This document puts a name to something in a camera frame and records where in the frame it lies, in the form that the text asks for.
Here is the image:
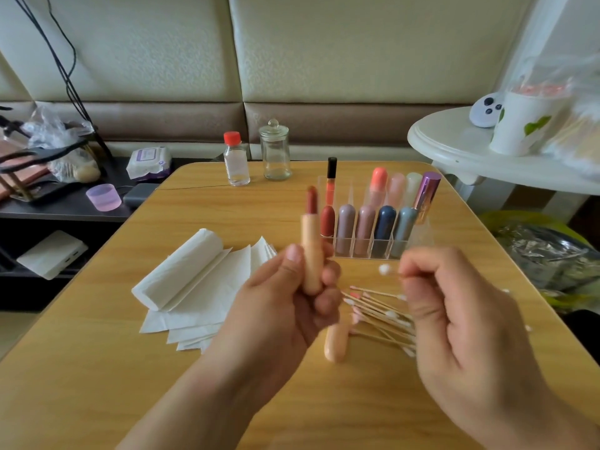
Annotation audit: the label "person's left hand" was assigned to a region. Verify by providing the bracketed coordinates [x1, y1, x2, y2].
[201, 241, 343, 409]

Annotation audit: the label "person's right hand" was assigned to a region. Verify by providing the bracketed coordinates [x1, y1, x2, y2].
[398, 245, 592, 450]

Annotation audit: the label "beige lipstick cap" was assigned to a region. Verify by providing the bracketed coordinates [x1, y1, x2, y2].
[323, 314, 353, 364]

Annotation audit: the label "stack of white tissues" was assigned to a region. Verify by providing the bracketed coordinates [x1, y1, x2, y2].
[131, 228, 278, 353]

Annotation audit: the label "red lipstick beige tube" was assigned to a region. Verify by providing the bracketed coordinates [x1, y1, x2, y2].
[300, 185, 326, 297]

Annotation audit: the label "white tissue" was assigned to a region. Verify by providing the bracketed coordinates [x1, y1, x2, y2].
[131, 228, 224, 311]

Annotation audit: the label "red lipstick mauve tube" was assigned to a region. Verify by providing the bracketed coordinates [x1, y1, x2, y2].
[336, 203, 358, 257]

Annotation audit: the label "red lipstick dusty pink tube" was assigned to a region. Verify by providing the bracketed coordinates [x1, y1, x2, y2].
[354, 205, 377, 258]

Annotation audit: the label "red lipstick grey-blue tube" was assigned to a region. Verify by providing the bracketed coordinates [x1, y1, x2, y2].
[391, 207, 419, 259]

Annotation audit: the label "red lipstick navy tube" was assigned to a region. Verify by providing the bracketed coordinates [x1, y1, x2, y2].
[372, 205, 398, 259]

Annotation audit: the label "clear acrylic lipstick organizer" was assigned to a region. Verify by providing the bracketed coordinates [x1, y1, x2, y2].
[326, 157, 443, 259]

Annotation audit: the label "person's left forearm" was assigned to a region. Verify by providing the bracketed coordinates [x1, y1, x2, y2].
[117, 379, 259, 450]

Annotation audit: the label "yellow-green bin with bag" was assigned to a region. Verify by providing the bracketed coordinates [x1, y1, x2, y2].
[482, 211, 600, 310]

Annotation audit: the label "clear bottle red cap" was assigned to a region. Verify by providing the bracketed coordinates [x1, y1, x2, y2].
[223, 131, 251, 188]

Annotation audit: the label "glass jar with lid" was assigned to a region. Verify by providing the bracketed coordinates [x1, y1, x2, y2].
[259, 119, 292, 181]

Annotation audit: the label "white round side table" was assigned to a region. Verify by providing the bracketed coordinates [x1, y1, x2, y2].
[407, 107, 600, 196]

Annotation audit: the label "wet wipes pack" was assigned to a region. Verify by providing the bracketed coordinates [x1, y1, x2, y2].
[126, 147, 173, 181]

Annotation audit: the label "small purple plastic cup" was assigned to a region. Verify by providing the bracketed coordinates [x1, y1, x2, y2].
[85, 183, 123, 213]

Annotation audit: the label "white mug green leaf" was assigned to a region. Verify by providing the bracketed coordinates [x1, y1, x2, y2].
[489, 84, 571, 158]

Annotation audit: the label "black low shelf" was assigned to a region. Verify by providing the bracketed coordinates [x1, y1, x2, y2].
[0, 154, 217, 310]

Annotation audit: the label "white power bank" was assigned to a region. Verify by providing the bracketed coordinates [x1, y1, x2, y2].
[16, 230, 89, 281]

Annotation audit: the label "white panda figure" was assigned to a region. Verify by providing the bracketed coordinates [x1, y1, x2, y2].
[469, 91, 506, 129]

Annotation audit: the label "crumpled clear plastic bag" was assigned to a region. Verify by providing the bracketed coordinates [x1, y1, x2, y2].
[23, 102, 103, 184]

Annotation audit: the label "beige padded backrest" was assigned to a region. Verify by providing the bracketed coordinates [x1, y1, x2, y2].
[0, 0, 536, 160]

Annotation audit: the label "pink tray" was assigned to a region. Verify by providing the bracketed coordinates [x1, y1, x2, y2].
[0, 140, 48, 203]

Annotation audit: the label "black cables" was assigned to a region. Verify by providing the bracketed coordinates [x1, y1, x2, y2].
[11, 0, 99, 146]

